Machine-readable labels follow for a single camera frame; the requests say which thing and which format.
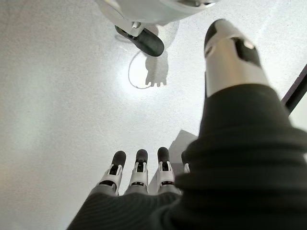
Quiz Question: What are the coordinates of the dark furniture edge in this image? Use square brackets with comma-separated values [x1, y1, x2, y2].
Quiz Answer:
[281, 62, 307, 114]

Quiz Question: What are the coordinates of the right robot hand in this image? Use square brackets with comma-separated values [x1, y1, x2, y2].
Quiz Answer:
[66, 19, 307, 230]

